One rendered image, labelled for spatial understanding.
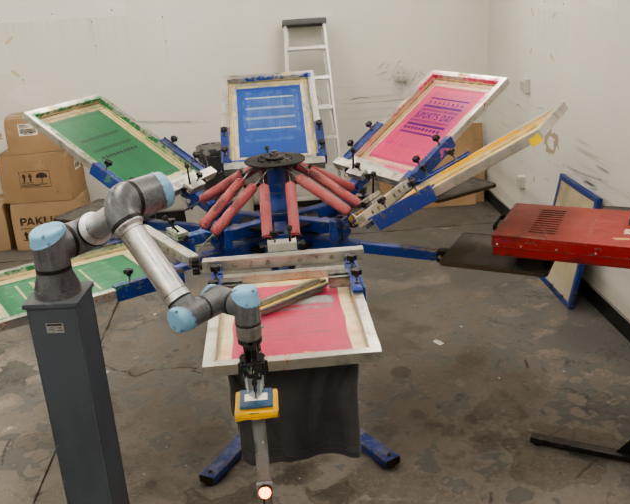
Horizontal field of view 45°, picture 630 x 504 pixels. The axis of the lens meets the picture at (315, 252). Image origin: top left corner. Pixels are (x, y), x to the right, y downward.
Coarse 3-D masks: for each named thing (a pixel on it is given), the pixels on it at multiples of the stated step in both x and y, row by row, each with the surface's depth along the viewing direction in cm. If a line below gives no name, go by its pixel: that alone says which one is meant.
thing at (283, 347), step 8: (264, 288) 310; (272, 288) 309; (280, 288) 309; (264, 296) 302; (272, 312) 288; (280, 312) 287; (232, 328) 277; (264, 344) 264; (272, 344) 263; (280, 344) 263; (288, 344) 262; (232, 352) 259; (240, 352) 259; (264, 352) 258; (272, 352) 258; (280, 352) 257; (288, 352) 257
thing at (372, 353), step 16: (256, 272) 317; (272, 272) 316; (288, 272) 315; (304, 272) 316; (320, 272) 316; (208, 320) 276; (368, 320) 268; (208, 336) 264; (368, 336) 257; (208, 352) 253; (320, 352) 248; (336, 352) 247; (352, 352) 247; (368, 352) 246; (208, 368) 244; (224, 368) 244; (272, 368) 246; (288, 368) 246
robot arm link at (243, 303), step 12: (240, 288) 214; (252, 288) 214; (228, 300) 216; (240, 300) 212; (252, 300) 212; (228, 312) 217; (240, 312) 213; (252, 312) 214; (240, 324) 215; (252, 324) 215
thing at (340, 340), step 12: (324, 288) 306; (336, 288) 305; (336, 300) 294; (288, 312) 287; (300, 312) 286; (336, 312) 284; (336, 324) 275; (336, 336) 266; (348, 336) 265; (300, 348) 259; (312, 348) 259; (324, 348) 258; (336, 348) 258; (348, 348) 257
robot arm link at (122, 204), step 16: (112, 192) 218; (128, 192) 218; (112, 208) 215; (128, 208) 216; (112, 224) 215; (128, 224) 214; (128, 240) 214; (144, 240) 214; (144, 256) 213; (160, 256) 214; (144, 272) 214; (160, 272) 212; (176, 272) 215; (160, 288) 212; (176, 288) 211; (176, 304) 210; (192, 304) 211; (208, 304) 214; (176, 320) 208; (192, 320) 209
